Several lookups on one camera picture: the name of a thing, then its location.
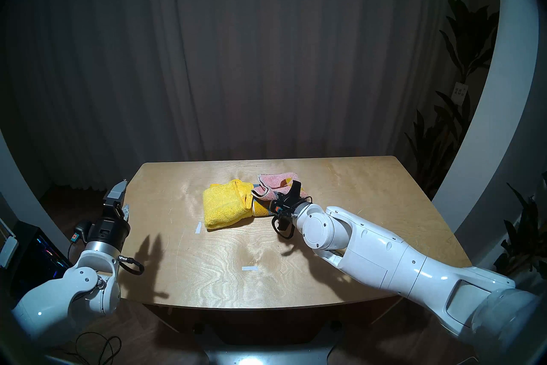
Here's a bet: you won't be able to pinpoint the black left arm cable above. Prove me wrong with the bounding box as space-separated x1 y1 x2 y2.
118 255 145 276

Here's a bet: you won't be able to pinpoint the tall dark leafy plant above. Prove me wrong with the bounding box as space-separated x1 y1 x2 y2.
403 0 501 199

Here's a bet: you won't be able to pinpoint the pink blue sunflower towel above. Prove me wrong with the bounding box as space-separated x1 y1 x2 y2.
250 172 312 218

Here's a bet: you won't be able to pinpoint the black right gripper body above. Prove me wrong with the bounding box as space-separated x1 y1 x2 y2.
271 192 309 220

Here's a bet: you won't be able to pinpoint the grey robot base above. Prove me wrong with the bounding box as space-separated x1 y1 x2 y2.
204 344 339 365

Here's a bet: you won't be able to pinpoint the white wall device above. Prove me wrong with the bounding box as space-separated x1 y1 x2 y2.
0 235 19 269

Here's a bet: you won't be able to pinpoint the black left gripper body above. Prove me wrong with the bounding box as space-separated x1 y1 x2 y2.
85 202 131 250

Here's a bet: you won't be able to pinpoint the black floor cables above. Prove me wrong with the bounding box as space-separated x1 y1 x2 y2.
64 331 124 365

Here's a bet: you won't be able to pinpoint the white curved arch panel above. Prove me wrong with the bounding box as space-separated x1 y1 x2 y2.
0 128 76 260
431 0 547 271

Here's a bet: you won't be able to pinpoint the yellow terry towel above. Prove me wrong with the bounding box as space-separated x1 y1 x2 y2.
203 179 255 231

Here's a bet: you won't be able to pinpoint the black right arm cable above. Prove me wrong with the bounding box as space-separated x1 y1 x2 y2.
271 214 296 240

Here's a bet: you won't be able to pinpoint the grey pleated curtain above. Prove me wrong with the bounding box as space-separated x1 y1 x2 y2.
0 0 501 190

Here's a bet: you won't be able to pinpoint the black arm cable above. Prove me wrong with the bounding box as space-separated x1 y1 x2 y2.
271 214 296 240
118 255 145 276

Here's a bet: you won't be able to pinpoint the white plant tag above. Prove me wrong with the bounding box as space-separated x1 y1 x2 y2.
452 81 469 106

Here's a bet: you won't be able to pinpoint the small dark leafy plant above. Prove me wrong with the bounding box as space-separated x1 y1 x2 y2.
491 173 547 283

